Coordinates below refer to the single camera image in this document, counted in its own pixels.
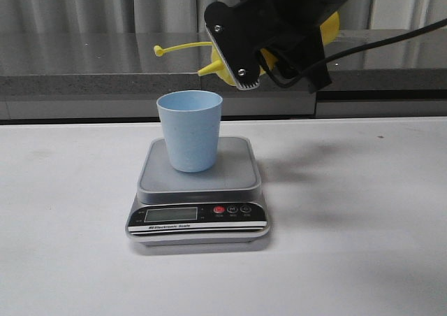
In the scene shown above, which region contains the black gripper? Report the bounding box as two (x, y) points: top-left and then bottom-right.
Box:
(204, 0), (348, 93)

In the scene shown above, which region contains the yellow squeeze bottle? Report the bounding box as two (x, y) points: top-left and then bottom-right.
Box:
(153, 10), (342, 87)

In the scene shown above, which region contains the light blue cup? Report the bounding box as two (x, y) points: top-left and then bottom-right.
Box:
(156, 90), (223, 173)

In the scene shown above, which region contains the grey digital kitchen scale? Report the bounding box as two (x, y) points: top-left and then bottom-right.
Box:
(126, 136), (271, 254)

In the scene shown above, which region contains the grey curtain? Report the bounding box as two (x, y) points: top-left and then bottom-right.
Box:
(0, 0), (374, 34)

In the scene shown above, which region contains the grey stone counter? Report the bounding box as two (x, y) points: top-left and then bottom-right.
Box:
(1, 30), (446, 124)

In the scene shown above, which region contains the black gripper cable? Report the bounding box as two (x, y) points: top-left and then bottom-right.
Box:
(256, 17), (447, 90)

